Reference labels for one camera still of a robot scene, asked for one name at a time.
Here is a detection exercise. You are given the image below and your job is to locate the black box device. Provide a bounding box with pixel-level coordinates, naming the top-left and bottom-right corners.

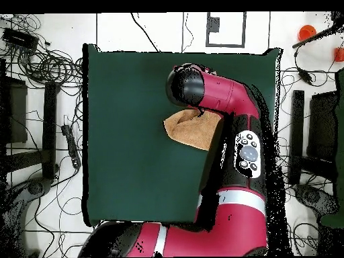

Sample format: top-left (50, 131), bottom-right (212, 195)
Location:
top-left (2, 28), bottom-right (40, 50)

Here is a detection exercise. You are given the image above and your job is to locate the grey square frame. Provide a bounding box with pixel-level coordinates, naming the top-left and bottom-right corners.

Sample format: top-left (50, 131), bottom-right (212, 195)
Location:
top-left (206, 11), bottom-right (247, 48)

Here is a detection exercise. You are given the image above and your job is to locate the dark green table cloth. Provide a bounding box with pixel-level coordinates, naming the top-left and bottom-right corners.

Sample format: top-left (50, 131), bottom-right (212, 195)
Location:
top-left (81, 43), bottom-right (283, 227)

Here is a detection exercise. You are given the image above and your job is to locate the tan terry towel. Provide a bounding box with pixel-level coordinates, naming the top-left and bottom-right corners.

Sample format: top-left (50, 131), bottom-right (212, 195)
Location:
top-left (163, 69), bottom-right (224, 151)

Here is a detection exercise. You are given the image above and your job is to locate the black power strip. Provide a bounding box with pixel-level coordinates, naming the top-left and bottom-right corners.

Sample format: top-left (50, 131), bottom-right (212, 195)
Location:
top-left (60, 124), bottom-right (82, 169)

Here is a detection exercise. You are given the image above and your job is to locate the dark grey square patch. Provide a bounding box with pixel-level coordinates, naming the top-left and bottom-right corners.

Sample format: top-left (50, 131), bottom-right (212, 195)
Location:
top-left (206, 16), bottom-right (220, 33)

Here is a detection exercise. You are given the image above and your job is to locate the black power adapter with cable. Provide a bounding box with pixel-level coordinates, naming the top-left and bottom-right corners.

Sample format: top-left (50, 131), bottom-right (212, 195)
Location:
top-left (294, 50), bottom-right (315, 85)

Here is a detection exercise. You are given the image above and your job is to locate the tangle of black cables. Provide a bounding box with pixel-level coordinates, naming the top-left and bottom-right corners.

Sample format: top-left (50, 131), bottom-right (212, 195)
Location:
top-left (15, 46), bottom-right (84, 88)

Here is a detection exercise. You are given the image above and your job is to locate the black flat bar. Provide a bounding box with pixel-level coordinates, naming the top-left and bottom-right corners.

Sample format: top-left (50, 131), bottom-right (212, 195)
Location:
top-left (42, 81), bottom-right (58, 179)
top-left (288, 89), bottom-right (305, 185)

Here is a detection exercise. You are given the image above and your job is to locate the grey chair base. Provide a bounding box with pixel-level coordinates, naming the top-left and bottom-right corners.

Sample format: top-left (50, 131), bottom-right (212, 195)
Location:
top-left (294, 183), bottom-right (338, 216)
top-left (0, 177), bottom-right (52, 257)

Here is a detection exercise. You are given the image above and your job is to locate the black flat panel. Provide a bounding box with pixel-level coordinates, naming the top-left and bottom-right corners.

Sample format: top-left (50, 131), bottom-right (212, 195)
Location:
top-left (0, 76), bottom-right (28, 144)
top-left (307, 91), bottom-right (339, 162)

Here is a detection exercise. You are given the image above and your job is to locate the black long cable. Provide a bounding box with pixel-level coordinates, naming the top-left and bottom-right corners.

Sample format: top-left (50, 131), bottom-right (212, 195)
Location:
top-left (130, 12), bottom-right (161, 52)

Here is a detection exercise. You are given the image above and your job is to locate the black thin rod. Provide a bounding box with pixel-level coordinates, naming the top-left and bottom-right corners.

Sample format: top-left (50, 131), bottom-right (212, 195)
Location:
top-left (292, 25), bottom-right (344, 49)

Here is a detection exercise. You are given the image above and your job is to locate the thin black cable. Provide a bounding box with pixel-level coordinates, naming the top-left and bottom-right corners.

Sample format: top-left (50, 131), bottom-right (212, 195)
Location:
top-left (181, 11), bottom-right (195, 52)

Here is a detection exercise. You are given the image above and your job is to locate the black cross beam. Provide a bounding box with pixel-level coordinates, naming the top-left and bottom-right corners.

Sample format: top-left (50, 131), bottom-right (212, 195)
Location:
top-left (5, 149), bottom-right (50, 173)

